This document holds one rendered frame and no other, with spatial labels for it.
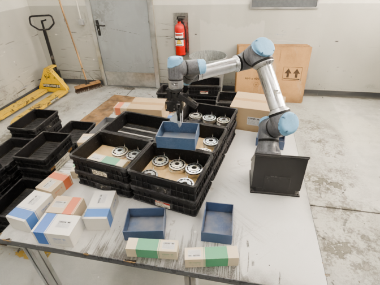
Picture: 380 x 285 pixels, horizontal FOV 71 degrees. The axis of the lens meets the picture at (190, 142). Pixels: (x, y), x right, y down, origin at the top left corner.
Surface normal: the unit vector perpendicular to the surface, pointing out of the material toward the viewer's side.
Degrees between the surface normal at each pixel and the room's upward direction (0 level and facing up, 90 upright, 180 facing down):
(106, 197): 0
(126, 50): 90
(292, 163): 90
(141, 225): 0
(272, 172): 90
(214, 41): 90
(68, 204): 0
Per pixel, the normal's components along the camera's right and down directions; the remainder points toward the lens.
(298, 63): -0.21, 0.39
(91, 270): -0.03, -0.83
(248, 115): -0.34, 0.54
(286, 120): 0.33, 0.00
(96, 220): -0.02, 0.56
